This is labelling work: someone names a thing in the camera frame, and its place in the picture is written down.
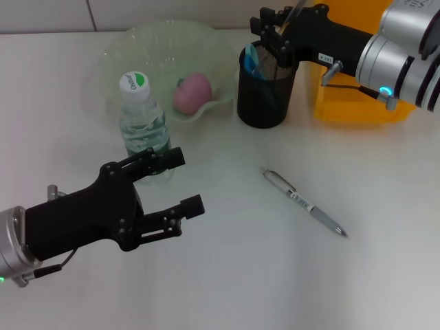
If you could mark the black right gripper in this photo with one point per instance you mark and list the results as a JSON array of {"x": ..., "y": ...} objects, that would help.
[{"x": 326, "y": 41}]

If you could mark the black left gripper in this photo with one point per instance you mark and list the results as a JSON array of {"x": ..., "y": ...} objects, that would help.
[{"x": 86, "y": 216}]

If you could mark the clear plastic ruler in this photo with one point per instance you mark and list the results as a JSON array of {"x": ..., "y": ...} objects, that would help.
[{"x": 294, "y": 13}]

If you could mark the water bottle green label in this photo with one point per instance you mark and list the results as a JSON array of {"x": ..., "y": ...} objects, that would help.
[{"x": 141, "y": 113}]

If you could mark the pink peach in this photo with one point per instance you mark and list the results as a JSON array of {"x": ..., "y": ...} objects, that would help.
[{"x": 192, "y": 93}]

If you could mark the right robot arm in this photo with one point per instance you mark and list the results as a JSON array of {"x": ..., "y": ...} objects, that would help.
[{"x": 402, "y": 44}]

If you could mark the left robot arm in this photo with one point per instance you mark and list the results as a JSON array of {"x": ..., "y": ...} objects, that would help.
[{"x": 13, "y": 237}]

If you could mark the black mesh pen holder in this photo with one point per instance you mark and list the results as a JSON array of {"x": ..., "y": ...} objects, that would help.
[{"x": 264, "y": 103}]

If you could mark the green translucent fruit plate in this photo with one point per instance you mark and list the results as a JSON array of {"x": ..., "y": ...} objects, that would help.
[{"x": 165, "y": 44}]

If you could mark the silver retractable pen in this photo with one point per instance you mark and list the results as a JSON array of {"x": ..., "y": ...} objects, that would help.
[{"x": 309, "y": 208}]

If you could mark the yellow plastic storage bin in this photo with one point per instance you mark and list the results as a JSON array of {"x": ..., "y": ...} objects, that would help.
[{"x": 354, "y": 106}]

